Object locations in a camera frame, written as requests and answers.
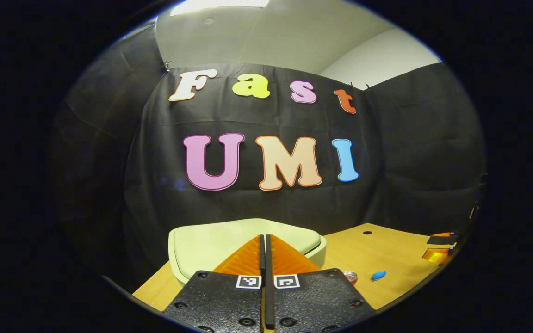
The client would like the green desktop garbage bin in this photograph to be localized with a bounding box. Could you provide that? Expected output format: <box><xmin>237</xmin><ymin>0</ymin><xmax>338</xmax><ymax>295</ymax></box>
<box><xmin>168</xmin><ymin>218</ymin><xmax>327</xmax><ymax>284</ymax></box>

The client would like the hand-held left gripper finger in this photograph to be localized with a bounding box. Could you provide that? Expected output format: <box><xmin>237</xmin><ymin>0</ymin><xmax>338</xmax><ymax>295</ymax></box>
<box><xmin>265</xmin><ymin>234</ymin><xmax>377</xmax><ymax>333</ymax></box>
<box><xmin>162</xmin><ymin>234</ymin><xmax>266</xmax><ymax>333</ymax></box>

